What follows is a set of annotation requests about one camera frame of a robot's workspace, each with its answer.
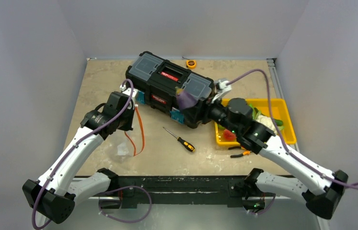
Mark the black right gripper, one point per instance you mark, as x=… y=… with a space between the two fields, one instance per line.
x=210 y=108

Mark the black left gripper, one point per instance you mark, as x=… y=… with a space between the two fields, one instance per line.
x=128 y=126

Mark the red pink peach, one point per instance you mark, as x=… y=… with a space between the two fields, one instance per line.
x=228 y=135

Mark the clear orange zip top bag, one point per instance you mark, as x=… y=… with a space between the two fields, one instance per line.
x=128 y=144

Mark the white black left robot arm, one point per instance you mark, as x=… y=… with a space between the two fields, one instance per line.
x=54 y=195

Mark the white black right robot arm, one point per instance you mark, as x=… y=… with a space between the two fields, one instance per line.
x=317 y=187

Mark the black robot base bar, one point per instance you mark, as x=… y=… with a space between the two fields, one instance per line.
x=231 y=191

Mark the black yellow screwdriver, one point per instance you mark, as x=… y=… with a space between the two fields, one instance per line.
x=188 y=146

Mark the black plastic toolbox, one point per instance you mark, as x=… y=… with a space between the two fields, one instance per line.
x=156 y=79

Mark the orange black pliers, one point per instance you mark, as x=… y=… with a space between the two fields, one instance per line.
x=243 y=153

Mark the white cauliflower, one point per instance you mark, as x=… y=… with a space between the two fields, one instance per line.
x=267 y=121

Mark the yellow tape measure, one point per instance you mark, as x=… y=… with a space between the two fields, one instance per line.
x=190 y=63

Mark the yellow plastic tray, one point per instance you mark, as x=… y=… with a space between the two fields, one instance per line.
x=279 y=110

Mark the green cucumber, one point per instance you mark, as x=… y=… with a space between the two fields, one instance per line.
x=279 y=124

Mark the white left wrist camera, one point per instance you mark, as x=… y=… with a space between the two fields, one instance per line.
x=129 y=91

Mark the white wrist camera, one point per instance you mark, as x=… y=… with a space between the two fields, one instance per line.
x=222 y=87
x=129 y=91

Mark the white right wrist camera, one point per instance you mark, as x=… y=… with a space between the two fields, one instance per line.
x=222 y=87

